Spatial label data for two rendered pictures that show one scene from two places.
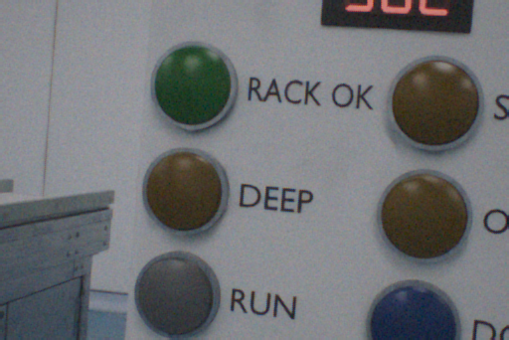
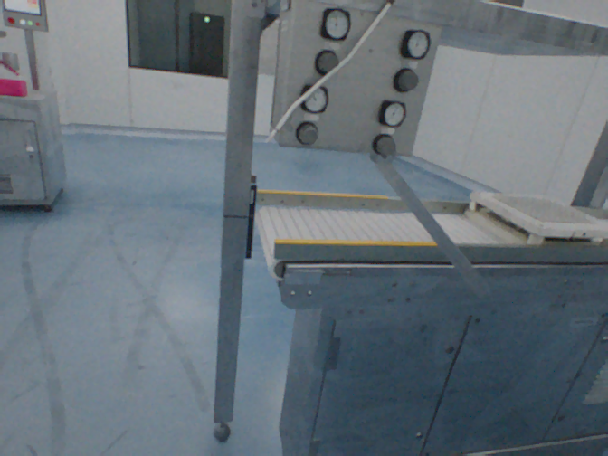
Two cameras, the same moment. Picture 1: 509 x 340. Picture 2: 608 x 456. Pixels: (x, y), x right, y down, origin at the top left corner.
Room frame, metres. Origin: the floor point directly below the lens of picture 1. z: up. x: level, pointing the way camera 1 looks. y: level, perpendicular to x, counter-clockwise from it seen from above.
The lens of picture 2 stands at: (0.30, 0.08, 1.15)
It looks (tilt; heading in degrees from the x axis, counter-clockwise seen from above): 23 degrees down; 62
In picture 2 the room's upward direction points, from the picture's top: 8 degrees clockwise
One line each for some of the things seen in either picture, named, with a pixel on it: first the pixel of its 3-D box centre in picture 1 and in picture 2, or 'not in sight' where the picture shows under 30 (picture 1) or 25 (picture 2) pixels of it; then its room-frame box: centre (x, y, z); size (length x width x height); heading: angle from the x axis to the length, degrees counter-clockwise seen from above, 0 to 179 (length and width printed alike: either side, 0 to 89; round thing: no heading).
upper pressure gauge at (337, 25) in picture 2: not in sight; (336, 24); (0.57, 0.58, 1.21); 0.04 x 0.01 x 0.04; 167
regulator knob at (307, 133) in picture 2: not in sight; (308, 130); (0.55, 0.57, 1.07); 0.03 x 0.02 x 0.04; 167
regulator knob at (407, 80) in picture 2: not in sight; (408, 77); (0.68, 0.54, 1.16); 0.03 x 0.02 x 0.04; 167
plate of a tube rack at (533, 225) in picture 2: not in sight; (541, 213); (1.24, 0.61, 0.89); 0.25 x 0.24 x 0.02; 77
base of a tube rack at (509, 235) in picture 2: not in sight; (534, 231); (1.24, 0.61, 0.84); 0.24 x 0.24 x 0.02; 77
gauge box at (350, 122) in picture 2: not in sight; (348, 80); (0.63, 0.62, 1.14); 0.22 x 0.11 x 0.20; 167
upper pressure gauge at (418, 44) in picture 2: not in sight; (416, 44); (0.69, 0.55, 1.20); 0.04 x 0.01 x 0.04; 167
